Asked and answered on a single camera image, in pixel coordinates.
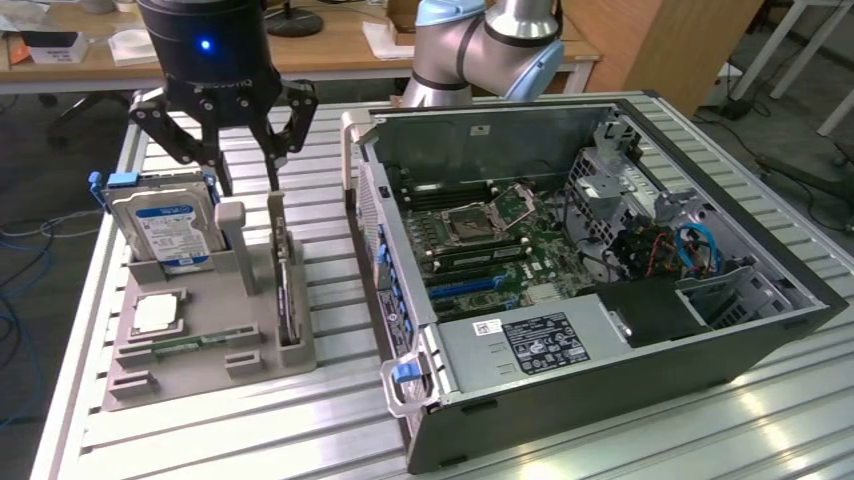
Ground black RAM stick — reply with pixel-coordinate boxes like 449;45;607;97
432;242;528;267

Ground silver drive cage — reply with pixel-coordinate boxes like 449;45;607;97
565;107;668;241

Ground blue floor cable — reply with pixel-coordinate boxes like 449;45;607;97
0;234;54;427

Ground blue expansion slot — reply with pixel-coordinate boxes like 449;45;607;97
425;277;505;301

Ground white box with black lid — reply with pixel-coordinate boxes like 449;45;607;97
18;30;89;65

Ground white round holder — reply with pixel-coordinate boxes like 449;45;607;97
106;28;161;67

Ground grey power supply unit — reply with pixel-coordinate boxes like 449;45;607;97
436;294;632;394

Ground silver CPU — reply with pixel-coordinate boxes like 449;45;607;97
130;294;182;335

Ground white table frame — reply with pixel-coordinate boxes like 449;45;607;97
729;0;854;137

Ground wooden desk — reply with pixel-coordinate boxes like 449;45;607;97
0;0;601;109

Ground metal socket cover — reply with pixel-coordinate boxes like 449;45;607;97
492;183;539;231

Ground white control box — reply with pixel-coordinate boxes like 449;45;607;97
709;64;745;109

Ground black office chair base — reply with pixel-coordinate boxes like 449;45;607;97
38;89;134;147

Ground grey disk bay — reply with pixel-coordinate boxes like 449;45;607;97
673;264;795;331

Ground CPU socket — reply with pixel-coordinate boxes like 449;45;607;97
444;204;499;246

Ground open black PC case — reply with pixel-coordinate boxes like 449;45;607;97
339;97;850;475

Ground grey parts rack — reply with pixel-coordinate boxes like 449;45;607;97
98;200;320;414

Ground black graphics card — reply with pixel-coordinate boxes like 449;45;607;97
264;187;302;347

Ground green motherboard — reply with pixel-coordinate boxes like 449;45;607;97
385;164;601;324

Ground brown cardboard box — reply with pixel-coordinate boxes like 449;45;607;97
385;0;425;32

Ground white paper stack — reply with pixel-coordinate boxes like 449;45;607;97
361;20;419;61

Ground blue wire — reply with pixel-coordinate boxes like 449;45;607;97
672;224;725;274

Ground black lamp base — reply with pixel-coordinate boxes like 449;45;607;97
265;0;325;37

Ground green RAM stick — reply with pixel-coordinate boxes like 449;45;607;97
150;330;232;357

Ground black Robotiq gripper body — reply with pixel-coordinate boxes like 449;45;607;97
136;0;285;129

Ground hard disk with blue carrier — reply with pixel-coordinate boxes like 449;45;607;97
86;167;232;274

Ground wooden cabinet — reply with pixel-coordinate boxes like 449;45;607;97
565;0;766;117

